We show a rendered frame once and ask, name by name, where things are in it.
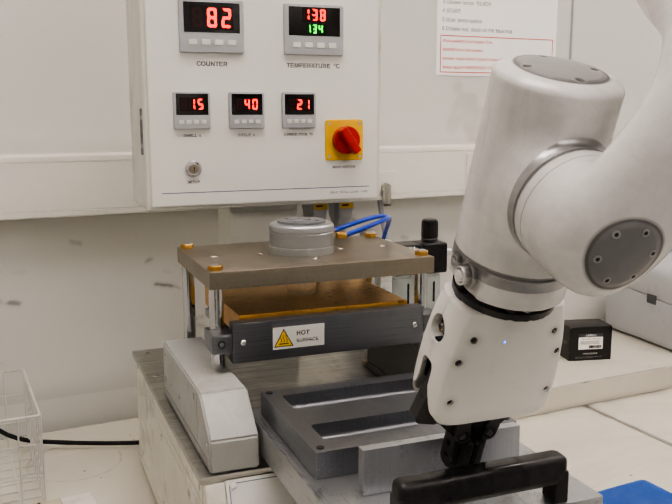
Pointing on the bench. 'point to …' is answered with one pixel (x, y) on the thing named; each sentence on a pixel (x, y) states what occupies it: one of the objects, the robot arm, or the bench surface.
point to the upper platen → (302, 299)
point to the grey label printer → (645, 306)
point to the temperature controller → (314, 14)
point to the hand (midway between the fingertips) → (462, 449)
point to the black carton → (586, 340)
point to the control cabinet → (255, 111)
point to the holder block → (344, 420)
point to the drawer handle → (486, 480)
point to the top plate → (304, 255)
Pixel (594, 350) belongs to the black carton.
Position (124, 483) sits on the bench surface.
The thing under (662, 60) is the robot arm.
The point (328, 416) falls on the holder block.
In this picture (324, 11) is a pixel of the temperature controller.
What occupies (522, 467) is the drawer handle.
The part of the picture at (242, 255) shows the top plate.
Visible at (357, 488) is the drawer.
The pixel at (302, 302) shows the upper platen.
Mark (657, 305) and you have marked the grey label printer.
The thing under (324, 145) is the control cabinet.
